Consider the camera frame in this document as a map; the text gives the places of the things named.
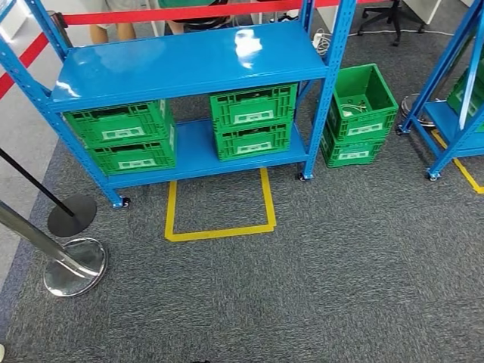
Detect large open green crate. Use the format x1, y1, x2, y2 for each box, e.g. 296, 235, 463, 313
327, 63, 399, 144

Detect white power strip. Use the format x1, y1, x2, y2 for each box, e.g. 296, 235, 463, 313
341, 99, 368, 118

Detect dark stanchion post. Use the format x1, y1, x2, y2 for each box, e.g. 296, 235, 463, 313
48, 11, 73, 50

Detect chrome stanchion with round base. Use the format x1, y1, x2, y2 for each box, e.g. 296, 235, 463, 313
0, 200, 109, 299

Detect black office stool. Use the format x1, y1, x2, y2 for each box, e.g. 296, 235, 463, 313
180, 16, 233, 32

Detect blue metal shelf rack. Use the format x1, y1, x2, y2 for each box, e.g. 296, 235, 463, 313
395, 0, 484, 182
0, 0, 358, 209

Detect black office chair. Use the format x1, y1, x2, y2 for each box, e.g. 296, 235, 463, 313
356, 0, 427, 48

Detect red barrier belt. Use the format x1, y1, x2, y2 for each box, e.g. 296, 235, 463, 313
0, 32, 51, 101
61, 0, 390, 26

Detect black stanchion with round base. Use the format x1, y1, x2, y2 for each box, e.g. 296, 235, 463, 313
0, 147, 98, 239

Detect green plastic crate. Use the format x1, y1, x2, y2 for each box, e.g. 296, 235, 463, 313
209, 83, 298, 133
320, 123, 384, 169
445, 59, 484, 135
214, 123, 294, 163
87, 138, 177, 177
63, 99, 177, 150

